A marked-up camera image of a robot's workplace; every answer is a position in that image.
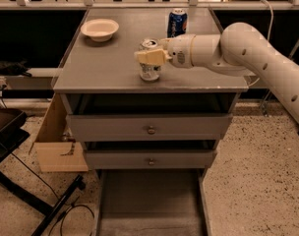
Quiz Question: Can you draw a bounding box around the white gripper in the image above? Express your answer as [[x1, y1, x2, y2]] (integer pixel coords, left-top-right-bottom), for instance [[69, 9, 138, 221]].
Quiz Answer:
[[134, 34, 220, 68]]

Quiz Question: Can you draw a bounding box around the silver 7up can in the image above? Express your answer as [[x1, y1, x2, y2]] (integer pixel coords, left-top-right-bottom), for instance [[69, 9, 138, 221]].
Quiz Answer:
[[139, 38, 160, 82]]

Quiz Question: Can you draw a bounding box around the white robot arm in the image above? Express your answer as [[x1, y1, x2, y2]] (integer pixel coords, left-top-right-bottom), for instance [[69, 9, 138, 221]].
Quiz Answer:
[[135, 23, 299, 124]]

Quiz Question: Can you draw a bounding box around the blue pepsi can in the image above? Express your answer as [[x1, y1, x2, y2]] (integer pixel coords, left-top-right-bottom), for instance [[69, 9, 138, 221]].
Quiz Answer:
[[167, 8, 187, 37]]

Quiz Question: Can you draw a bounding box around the grey top drawer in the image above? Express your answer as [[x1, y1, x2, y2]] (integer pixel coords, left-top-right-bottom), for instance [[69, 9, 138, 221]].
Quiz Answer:
[[66, 114, 232, 142]]

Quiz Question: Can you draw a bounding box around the grey drawer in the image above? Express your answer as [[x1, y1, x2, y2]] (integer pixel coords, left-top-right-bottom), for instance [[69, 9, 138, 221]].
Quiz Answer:
[[92, 169, 210, 236], [66, 114, 232, 142], [85, 149, 216, 169]]

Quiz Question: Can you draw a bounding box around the grey drawer cabinet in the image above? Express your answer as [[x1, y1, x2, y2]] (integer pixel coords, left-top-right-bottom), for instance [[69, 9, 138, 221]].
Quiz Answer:
[[54, 8, 248, 236]]

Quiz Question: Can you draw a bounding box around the grey middle drawer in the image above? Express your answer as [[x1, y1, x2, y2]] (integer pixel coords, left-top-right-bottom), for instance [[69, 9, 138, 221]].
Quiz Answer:
[[85, 149, 216, 169]]

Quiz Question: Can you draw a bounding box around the grey bottom drawer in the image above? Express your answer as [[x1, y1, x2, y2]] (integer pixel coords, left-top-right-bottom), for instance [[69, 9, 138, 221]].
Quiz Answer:
[[92, 169, 210, 236]]

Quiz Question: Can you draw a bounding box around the cardboard box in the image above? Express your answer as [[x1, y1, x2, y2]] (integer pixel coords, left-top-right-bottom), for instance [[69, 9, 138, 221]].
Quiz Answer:
[[33, 94, 89, 172]]

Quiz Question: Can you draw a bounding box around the black metal stand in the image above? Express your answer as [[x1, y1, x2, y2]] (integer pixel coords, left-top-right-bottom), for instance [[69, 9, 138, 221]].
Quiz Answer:
[[0, 108, 86, 236]]

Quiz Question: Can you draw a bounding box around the metal railing frame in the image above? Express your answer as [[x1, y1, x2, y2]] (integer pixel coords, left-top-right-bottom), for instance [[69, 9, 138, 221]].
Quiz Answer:
[[0, 0, 299, 90]]

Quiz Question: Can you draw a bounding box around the black floor cable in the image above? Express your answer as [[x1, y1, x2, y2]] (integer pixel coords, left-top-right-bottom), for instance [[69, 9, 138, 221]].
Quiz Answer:
[[10, 151, 95, 236]]

